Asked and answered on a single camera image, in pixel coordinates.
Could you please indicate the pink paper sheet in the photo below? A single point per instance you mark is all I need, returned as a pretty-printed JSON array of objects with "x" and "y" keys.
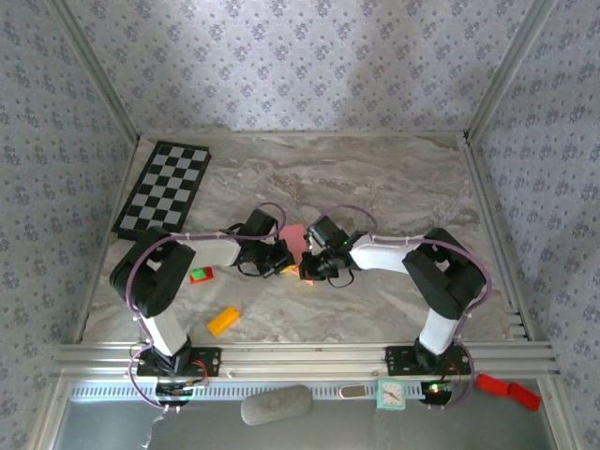
[{"x": 293, "y": 239}]

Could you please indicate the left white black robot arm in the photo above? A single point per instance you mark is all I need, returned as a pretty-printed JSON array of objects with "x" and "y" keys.
[{"x": 154, "y": 276}]

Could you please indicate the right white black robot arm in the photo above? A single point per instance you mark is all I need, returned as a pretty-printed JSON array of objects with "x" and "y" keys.
[{"x": 445, "y": 276}]

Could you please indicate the grey metal sheet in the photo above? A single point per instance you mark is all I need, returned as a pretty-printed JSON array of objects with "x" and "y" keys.
[{"x": 375, "y": 431}]

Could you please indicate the green and red toy brick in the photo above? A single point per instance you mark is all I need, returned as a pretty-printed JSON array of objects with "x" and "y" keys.
[{"x": 200, "y": 274}]

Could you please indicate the orange toy block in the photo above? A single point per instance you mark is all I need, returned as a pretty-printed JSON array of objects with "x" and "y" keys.
[{"x": 223, "y": 321}]

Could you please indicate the small white oval device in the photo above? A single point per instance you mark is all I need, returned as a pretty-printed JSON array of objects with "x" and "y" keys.
[{"x": 354, "y": 392}]

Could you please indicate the grey oval stone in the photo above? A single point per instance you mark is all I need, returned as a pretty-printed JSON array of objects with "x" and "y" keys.
[{"x": 276, "y": 404}]

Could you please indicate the black grey chessboard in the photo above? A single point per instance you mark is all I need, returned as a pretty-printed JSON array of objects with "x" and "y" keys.
[{"x": 164, "y": 183}]

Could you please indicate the small teal clock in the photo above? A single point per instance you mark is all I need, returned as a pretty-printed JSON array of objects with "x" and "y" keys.
[{"x": 391, "y": 394}]

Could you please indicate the red plastic tool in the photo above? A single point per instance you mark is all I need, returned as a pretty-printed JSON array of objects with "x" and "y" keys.
[{"x": 508, "y": 391}]

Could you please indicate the aluminium mounting rail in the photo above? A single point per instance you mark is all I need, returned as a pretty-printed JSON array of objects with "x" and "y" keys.
[{"x": 304, "y": 358}]

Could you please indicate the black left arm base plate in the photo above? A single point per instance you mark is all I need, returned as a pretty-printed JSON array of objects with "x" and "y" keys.
[{"x": 211, "y": 363}]

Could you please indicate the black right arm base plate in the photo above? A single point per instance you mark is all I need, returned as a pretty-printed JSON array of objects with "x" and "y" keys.
[{"x": 398, "y": 361}]

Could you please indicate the aluminium side rail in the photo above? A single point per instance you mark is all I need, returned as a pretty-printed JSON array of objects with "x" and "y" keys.
[{"x": 494, "y": 234}]

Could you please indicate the aluminium corner post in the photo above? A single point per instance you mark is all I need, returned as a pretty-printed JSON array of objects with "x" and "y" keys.
[
  {"x": 507, "y": 70},
  {"x": 99, "y": 70}
]

